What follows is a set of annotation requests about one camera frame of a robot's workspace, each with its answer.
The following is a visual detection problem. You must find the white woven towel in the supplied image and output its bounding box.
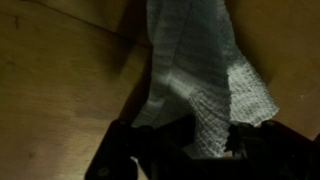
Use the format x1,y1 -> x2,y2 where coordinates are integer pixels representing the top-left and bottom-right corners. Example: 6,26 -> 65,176
132,0 -> 280,159

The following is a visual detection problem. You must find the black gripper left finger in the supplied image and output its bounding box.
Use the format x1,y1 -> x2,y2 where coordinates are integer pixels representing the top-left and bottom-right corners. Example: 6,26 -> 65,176
84,114 -> 198,180

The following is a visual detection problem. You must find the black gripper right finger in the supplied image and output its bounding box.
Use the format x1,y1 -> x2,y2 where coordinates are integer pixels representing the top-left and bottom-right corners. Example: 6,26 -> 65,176
224,119 -> 320,180

